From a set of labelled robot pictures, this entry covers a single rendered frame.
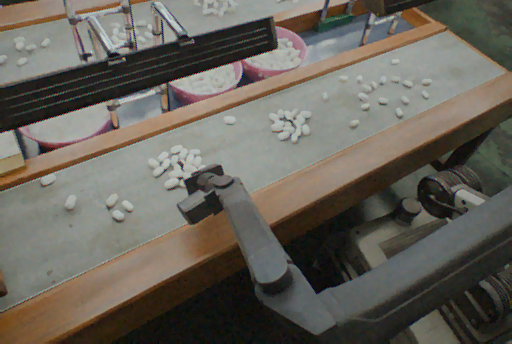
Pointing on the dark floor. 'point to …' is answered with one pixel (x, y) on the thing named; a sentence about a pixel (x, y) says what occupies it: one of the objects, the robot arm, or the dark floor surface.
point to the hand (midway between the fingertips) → (194, 177)
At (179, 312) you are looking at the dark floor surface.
